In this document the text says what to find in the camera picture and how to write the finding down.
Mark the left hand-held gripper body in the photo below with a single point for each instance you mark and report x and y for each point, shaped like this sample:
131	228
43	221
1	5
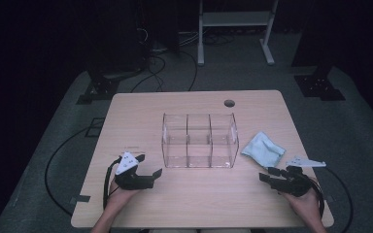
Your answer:
132	181

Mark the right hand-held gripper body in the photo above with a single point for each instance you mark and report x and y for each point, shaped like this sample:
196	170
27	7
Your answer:
293	184

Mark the light blue cleaning cloth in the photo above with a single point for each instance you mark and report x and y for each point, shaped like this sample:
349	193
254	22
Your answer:
262	150

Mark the clear acrylic divided organizer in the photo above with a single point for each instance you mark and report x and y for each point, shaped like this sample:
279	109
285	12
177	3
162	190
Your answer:
200	142

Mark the person's left hand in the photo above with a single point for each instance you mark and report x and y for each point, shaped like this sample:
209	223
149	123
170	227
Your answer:
121	197

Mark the person's right hand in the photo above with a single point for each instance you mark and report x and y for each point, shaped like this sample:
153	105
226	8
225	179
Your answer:
304	205

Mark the black stand base with feet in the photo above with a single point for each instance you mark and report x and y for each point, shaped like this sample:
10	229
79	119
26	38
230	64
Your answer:
102	87

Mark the black flat stand base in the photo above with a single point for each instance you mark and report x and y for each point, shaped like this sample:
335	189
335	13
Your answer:
319	87

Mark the dark equipment rack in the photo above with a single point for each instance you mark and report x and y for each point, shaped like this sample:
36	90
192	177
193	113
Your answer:
119	48

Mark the white metal stand frame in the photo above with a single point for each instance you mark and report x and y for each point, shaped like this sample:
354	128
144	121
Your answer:
233	18

